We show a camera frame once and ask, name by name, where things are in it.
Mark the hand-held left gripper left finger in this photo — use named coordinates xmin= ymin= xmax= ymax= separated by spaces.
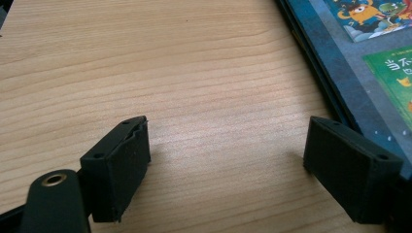
xmin=80 ymin=115 xmax=152 ymax=223

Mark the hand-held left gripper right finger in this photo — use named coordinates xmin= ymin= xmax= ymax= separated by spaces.
xmin=302 ymin=116 xmax=404 ymax=225

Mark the dark blue picture book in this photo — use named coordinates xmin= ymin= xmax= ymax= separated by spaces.
xmin=275 ymin=0 xmax=412 ymax=183

